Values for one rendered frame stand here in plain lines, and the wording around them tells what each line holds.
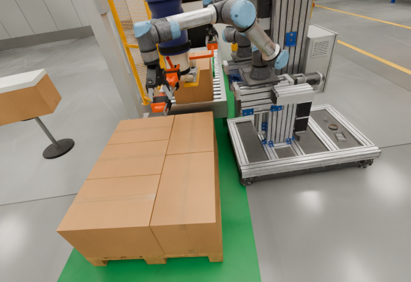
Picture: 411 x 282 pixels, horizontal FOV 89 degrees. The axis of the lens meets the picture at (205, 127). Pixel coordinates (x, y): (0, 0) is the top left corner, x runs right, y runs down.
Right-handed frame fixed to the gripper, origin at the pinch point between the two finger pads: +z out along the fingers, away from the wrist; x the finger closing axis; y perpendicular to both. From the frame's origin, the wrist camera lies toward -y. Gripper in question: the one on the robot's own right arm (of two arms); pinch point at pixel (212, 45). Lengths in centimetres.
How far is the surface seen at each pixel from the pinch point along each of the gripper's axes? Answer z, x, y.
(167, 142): 65, -47, 42
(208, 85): 42.8, -9.1, -13.5
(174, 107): 61, -47, -8
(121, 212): 65, -67, 108
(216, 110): 70, -3, -9
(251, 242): 120, 16, 106
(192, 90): 46, -26, -13
